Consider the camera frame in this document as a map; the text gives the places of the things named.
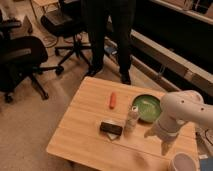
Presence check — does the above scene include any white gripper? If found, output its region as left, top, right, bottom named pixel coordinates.
left=144, top=120, right=183, bottom=155

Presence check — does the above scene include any green ceramic bowl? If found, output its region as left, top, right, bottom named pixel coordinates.
left=132, top=94, right=161, bottom=123

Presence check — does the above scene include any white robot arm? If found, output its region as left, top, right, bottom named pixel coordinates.
left=144, top=90, right=213, bottom=155

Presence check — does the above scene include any clear plastic bottle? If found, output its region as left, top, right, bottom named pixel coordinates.
left=125, top=106, right=140, bottom=132

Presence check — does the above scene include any white cup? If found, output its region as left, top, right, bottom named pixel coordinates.
left=168, top=152, right=197, bottom=171

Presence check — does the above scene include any dark rectangular box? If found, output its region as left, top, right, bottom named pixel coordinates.
left=100, top=122, right=123, bottom=136

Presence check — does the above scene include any orange carrot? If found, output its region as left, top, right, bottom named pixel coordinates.
left=109, top=92, right=116, bottom=109

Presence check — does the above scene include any wooden table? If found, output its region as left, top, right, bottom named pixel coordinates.
left=47, top=77, right=198, bottom=171

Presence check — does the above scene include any person in dark trousers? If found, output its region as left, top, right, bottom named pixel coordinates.
left=81, top=0, right=136, bottom=85

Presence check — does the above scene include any black office chair back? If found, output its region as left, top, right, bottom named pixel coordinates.
left=41, top=0, right=91, bottom=66

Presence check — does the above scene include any black office chair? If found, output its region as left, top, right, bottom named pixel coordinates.
left=41, top=0, right=91, bottom=66
left=0, top=19, right=63, bottom=103

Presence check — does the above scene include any black office chair left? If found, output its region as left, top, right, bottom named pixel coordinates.
left=0, top=19, right=63, bottom=103

